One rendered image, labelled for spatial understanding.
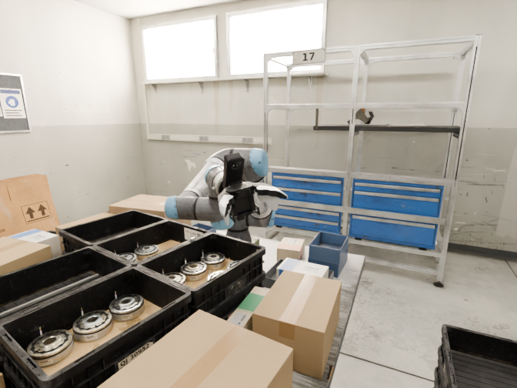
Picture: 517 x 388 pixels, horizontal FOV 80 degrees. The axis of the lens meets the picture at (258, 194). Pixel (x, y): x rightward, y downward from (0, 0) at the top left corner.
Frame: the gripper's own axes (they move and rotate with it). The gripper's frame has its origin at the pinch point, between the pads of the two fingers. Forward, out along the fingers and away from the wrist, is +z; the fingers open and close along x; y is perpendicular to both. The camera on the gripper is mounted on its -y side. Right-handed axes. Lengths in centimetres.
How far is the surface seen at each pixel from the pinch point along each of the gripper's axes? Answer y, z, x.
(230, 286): 42, -31, 3
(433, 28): -42, -185, -273
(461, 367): 91, 3, -72
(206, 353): 33.2, 0.4, 18.3
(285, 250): 60, -68, -36
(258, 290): 48, -31, -6
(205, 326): 34.1, -9.5, 16.4
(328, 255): 58, -48, -48
